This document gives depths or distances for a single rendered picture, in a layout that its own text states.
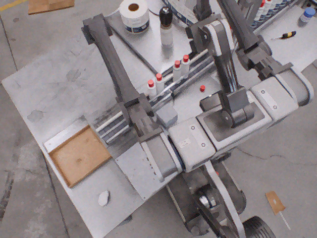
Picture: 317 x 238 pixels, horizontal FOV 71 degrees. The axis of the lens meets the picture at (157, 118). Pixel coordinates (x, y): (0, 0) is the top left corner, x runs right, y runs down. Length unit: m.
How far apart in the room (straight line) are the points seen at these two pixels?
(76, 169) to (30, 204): 1.14
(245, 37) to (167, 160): 0.54
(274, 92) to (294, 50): 1.12
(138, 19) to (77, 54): 0.53
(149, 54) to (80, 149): 0.79
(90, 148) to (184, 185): 0.86
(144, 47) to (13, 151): 1.78
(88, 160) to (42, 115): 0.47
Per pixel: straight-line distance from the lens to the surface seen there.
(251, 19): 1.25
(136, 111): 0.78
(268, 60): 0.91
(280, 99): 0.79
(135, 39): 1.73
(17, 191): 2.65
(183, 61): 1.39
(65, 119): 1.61
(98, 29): 0.87
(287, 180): 2.42
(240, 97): 0.65
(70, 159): 1.50
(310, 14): 2.06
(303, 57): 1.89
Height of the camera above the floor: 2.18
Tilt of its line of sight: 68 degrees down
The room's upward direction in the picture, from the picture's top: 10 degrees counter-clockwise
